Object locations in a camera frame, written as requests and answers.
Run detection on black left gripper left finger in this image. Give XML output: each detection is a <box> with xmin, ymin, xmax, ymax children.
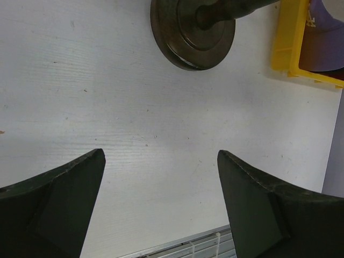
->
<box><xmin>1</xmin><ymin>148</ymin><xmax>105</xmax><ymax>257</ymax></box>

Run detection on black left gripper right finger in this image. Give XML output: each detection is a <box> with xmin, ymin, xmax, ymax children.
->
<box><xmin>217</xmin><ymin>150</ymin><xmax>343</xmax><ymax>257</ymax></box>

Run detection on purple baseball cap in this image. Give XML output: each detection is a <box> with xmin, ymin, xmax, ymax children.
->
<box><xmin>299</xmin><ymin>1</ymin><xmax>343</xmax><ymax>72</ymax></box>

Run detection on yellow plastic bin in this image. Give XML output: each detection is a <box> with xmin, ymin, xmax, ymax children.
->
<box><xmin>270</xmin><ymin>1</ymin><xmax>343</xmax><ymax>89</ymax></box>

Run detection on beige mannequin head on stand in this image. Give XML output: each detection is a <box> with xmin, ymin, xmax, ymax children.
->
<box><xmin>150</xmin><ymin>0</ymin><xmax>273</xmax><ymax>70</ymax></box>

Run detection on aluminium mounting rail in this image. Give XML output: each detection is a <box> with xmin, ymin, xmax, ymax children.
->
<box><xmin>125</xmin><ymin>225</ymin><xmax>237</xmax><ymax>258</ymax></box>

